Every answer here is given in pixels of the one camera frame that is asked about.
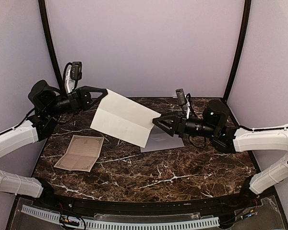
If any left black frame post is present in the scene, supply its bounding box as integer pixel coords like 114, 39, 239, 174
38, 0, 63, 91

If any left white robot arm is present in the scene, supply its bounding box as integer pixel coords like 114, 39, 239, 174
0, 80, 108, 209

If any white slotted cable duct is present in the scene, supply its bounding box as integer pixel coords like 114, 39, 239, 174
21, 205, 219, 230

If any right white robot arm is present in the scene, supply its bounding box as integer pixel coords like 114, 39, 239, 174
153, 100, 288, 208

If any grey envelope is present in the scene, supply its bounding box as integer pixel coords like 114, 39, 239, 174
140, 126, 185, 153

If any white letter paper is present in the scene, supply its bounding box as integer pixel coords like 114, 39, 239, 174
90, 90, 161, 148

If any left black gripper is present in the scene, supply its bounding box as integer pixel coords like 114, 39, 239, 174
45, 85, 108, 117

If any right black frame post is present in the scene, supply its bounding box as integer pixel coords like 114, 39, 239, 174
222, 0, 252, 103

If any beige decorated letter sheet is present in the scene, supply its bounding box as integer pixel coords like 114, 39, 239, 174
54, 135, 104, 172

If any black front rail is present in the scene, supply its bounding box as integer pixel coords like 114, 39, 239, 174
33, 194, 255, 216

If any black frame post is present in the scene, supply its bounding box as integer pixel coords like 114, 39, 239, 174
222, 0, 252, 103
38, 0, 63, 91

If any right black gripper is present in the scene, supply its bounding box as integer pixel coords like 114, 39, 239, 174
153, 110, 218, 138

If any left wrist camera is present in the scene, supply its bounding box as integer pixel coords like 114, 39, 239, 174
70, 61, 82, 81

